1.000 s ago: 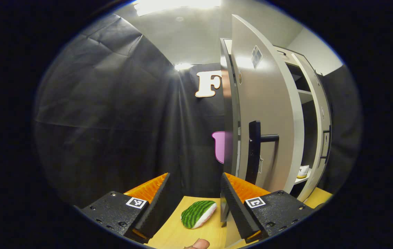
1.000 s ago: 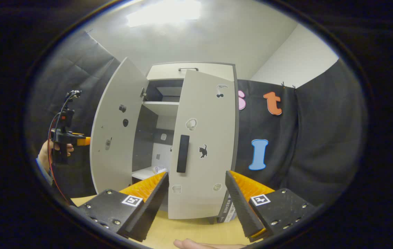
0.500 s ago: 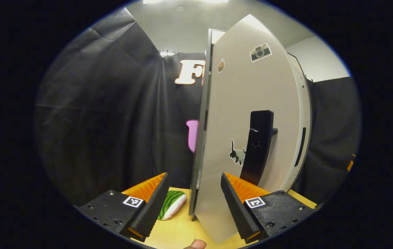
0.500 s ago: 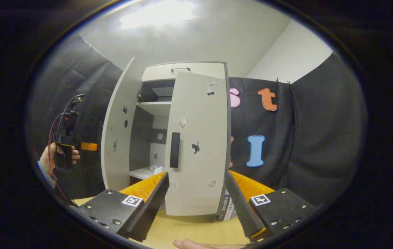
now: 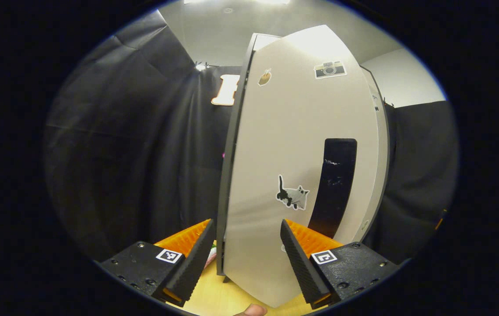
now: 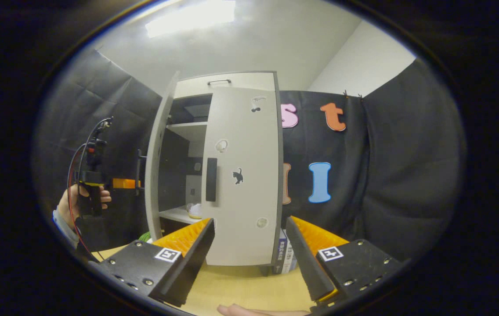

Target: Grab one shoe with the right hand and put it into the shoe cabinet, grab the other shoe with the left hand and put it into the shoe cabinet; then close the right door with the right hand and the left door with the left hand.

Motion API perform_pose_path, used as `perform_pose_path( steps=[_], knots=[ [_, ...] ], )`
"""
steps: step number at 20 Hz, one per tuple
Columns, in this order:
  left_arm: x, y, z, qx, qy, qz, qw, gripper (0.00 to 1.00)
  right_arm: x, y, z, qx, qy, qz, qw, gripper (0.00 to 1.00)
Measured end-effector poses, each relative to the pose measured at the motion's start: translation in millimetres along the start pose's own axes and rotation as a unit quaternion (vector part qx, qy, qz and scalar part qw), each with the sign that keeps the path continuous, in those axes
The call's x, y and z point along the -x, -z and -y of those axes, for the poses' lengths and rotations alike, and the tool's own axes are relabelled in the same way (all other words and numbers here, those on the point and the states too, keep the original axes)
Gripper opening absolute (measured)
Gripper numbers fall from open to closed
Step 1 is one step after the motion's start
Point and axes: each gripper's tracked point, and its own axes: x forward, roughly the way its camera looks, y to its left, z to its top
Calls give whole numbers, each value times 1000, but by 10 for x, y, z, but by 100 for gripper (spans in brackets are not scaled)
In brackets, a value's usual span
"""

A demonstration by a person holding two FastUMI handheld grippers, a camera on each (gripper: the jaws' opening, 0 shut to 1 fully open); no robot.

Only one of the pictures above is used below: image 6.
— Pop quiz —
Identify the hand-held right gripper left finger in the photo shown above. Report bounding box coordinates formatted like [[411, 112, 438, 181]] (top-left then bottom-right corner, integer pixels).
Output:
[[89, 218, 216, 308]]

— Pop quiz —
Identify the white shoe cabinet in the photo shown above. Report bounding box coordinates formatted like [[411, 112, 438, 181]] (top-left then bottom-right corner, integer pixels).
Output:
[[157, 71, 284, 268]]

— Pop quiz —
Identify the black door handle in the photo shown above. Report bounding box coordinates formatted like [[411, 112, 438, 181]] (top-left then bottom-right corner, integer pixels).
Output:
[[135, 149, 148, 197], [206, 158, 218, 202]]

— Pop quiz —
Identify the white cabinet door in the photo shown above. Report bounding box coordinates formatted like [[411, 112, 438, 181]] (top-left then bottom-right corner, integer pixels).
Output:
[[200, 86, 282, 267], [144, 70, 181, 242]]

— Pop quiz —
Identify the black backdrop cloth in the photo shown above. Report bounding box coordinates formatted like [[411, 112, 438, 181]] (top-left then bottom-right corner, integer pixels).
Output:
[[32, 48, 163, 259], [279, 59, 467, 264]]

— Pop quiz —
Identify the white cabinet drawer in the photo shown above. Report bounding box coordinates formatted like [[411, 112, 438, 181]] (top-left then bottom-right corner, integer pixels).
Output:
[[173, 72, 276, 99]]

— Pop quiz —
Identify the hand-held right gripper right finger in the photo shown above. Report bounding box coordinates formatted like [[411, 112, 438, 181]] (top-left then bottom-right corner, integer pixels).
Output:
[[286, 216, 412, 308]]

